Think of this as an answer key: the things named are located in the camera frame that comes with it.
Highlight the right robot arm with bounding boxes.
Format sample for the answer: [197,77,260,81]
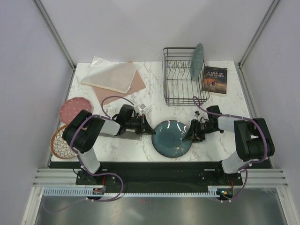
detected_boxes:
[134,105,275,185]

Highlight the purple cable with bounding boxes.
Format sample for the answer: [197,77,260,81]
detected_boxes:
[43,96,136,213]
[192,96,269,203]

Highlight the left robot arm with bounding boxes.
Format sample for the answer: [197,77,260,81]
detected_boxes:
[62,104,156,184]

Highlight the Tale of Two Cities book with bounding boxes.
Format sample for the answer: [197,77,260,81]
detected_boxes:
[202,67,228,96]

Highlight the dark blue glazed plate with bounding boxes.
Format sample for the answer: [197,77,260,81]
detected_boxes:
[151,120,192,158]

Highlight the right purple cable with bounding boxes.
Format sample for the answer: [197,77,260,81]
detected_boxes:
[192,96,269,203]

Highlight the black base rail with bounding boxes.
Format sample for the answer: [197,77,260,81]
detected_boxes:
[49,161,244,196]

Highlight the grey-green ceramic plate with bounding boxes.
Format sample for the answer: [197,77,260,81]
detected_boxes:
[190,44,204,81]

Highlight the pink polka dot plate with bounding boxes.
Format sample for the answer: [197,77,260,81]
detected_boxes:
[59,97,93,124]

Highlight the black wire dish rack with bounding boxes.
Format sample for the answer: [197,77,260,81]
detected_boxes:
[162,47,210,106]

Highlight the Canon manual in plastic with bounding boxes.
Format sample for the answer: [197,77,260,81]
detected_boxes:
[99,106,141,141]

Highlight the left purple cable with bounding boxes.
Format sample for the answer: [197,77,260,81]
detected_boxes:
[43,96,136,213]

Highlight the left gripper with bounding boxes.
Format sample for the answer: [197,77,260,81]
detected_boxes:
[126,114,156,135]

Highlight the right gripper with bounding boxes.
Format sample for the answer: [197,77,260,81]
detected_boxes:
[181,119,217,143]

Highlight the pink cutting mat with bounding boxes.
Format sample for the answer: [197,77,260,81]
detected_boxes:
[92,70,147,105]

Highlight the orange flower pattern plate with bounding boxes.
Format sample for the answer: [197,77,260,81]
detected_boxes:
[50,125,75,159]

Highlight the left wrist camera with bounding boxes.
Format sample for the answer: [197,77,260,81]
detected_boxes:
[138,104,146,111]

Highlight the white slotted cable duct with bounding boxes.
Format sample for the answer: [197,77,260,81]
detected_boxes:
[43,186,233,197]

